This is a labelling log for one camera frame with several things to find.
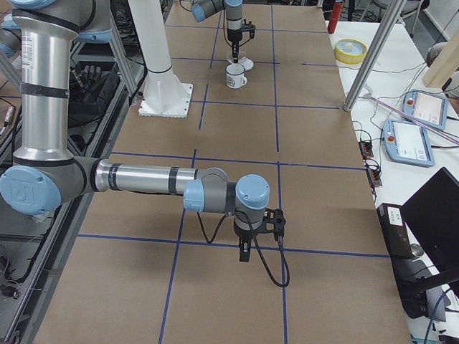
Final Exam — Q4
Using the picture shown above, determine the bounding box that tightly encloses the lower orange connector board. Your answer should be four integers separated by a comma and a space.
366, 166, 382, 188

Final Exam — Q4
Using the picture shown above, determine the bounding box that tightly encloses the upper teach pendant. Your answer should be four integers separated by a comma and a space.
403, 90, 449, 130

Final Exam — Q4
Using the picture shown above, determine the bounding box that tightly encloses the yellow tape roll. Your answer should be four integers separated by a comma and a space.
333, 39, 368, 65

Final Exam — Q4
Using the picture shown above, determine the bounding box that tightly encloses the teach pendant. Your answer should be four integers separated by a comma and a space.
403, 90, 449, 130
382, 119, 435, 167

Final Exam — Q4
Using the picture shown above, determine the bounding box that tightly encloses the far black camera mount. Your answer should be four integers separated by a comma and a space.
240, 19, 256, 40

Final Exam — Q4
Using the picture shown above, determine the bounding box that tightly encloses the upper orange connector board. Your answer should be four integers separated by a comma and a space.
358, 140, 374, 159

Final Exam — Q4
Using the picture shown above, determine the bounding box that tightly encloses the white plastic funnel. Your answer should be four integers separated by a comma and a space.
241, 59, 254, 72

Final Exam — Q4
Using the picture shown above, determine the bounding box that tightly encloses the black computer box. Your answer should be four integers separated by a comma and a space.
377, 203, 413, 259

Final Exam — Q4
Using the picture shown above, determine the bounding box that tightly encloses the white enamel mug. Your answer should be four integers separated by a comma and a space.
225, 64, 247, 89

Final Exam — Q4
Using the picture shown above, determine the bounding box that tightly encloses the lower teach pendant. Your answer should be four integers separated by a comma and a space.
382, 119, 435, 167

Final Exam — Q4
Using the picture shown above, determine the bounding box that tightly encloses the clear plastic funnel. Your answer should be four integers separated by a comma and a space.
226, 50, 247, 64

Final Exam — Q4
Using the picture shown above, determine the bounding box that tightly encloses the black laptop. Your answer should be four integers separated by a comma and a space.
401, 167, 458, 271

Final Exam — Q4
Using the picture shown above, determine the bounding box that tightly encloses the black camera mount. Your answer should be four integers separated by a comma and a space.
240, 19, 256, 40
257, 209, 286, 243

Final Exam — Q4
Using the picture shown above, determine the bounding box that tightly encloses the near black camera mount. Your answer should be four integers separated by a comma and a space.
257, 209, 286, 243

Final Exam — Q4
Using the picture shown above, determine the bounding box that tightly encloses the red bottle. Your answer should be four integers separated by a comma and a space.
327, 0, 345, 34

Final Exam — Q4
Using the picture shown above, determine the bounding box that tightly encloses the orange connector board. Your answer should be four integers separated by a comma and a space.
366, 166, 382, 188
358, 140, 374, 159

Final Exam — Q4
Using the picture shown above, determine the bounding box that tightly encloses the white pedestal column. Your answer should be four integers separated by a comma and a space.
128, 0, 193, 118

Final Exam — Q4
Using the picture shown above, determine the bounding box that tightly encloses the aluminium frame post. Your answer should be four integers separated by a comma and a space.
344, 0, 407, 112

